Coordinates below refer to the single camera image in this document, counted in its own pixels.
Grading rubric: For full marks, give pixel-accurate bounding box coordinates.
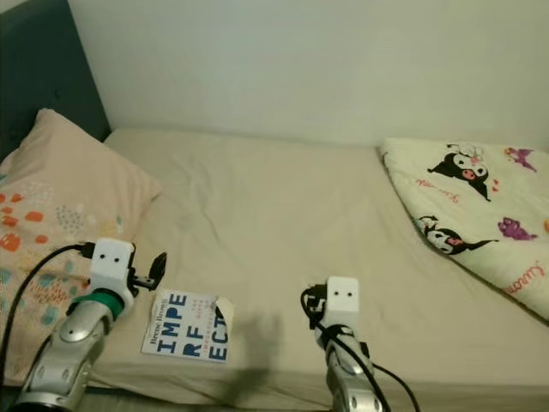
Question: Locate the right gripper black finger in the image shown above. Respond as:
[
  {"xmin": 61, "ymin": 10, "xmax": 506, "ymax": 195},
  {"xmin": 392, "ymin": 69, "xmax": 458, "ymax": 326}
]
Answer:
[{"xmin": 301, "ymin": 285, "xmax": 329, "ymax": 331}]

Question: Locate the white book with blue letters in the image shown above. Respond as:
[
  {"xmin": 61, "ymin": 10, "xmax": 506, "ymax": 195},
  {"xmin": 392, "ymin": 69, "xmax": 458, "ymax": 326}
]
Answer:
[{"xmin": 142, "ymin": 290, "xmax": 234, "ymax": 363}]

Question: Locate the pink patterned pillow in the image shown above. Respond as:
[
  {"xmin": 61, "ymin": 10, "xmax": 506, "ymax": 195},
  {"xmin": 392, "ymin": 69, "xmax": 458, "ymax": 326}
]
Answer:
[{"xmin": 0, "ymin": 109, "xmax": 162, "ymax": 387}]

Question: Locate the beige sheeted bed mattress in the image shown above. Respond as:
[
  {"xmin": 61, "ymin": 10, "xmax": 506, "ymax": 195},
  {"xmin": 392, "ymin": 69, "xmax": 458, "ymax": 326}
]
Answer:
[{"xmin": 103, "ymin": 129, "xmax": 549, "ymax": 409}]

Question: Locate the cream cartoon print quilt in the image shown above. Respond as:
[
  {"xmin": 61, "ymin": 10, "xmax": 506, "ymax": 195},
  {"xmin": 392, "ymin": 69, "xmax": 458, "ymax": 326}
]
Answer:
[{"xmin": 382, "ymin": 137, "xmax": 549, "ymax": 297}]

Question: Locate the blue-grey upholstered headboard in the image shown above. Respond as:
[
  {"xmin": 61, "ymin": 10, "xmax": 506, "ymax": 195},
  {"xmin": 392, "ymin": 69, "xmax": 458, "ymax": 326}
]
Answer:
[{"xmin": 0, "ymin": 0, "xmax": 112, "ymax": 185}]

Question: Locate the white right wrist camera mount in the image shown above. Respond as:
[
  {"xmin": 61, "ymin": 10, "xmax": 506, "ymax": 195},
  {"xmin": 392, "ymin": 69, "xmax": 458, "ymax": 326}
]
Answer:
[{"xmin": 326, "ymin": 276, "xmax": 359, "ymax": 327}]

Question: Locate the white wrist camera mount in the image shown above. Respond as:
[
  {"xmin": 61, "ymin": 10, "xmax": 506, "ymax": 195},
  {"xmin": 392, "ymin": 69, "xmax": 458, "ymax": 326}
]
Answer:
[
  {"xmin": 90, "ymin": 239, "xmax": 136, "ymax": 297},
  {"xmin": 326, "ymin": 276, "xmax": 359, "ymax": 327}
]

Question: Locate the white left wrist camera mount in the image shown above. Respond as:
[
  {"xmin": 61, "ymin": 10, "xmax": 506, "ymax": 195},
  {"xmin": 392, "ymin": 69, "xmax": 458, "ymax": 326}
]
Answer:
[{"xmin": 90, "ymin": 239, "xmax": 136, "ymax": 297}]

